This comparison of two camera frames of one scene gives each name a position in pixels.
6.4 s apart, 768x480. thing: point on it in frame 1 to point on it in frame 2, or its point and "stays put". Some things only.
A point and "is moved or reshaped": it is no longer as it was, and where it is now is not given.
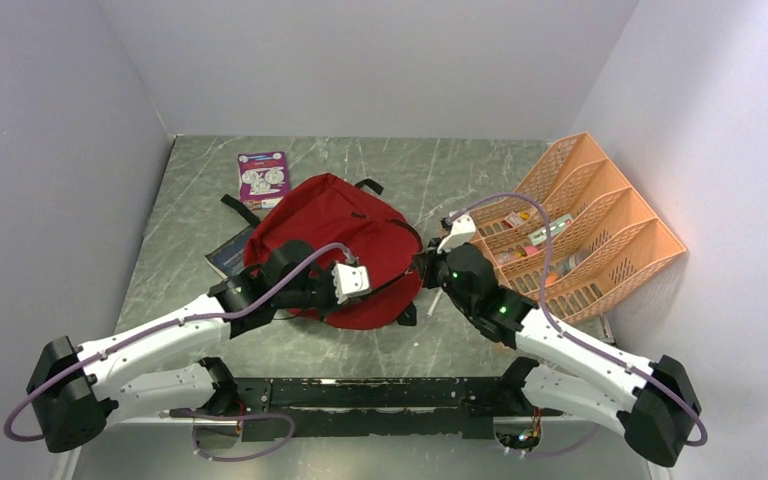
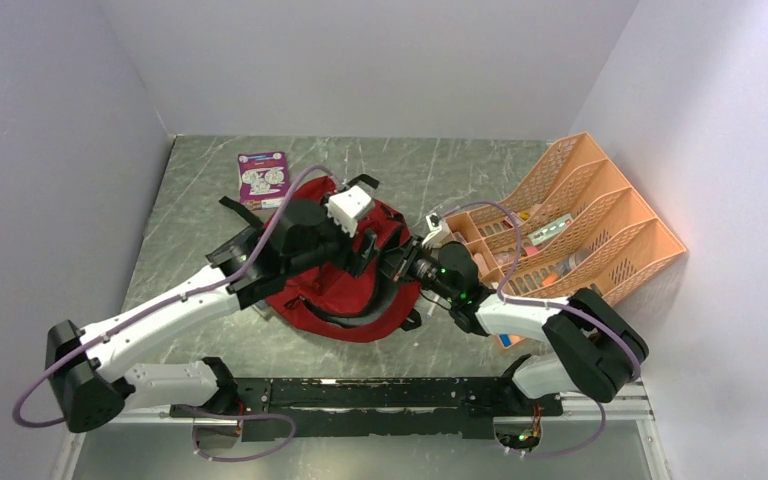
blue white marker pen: [433, 304] stays put
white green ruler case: [540, 236] stays put
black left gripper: [321, 311] to [350, 259]
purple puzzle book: [263, 178] stays put
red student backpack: [333, 210] is moved or reshaped
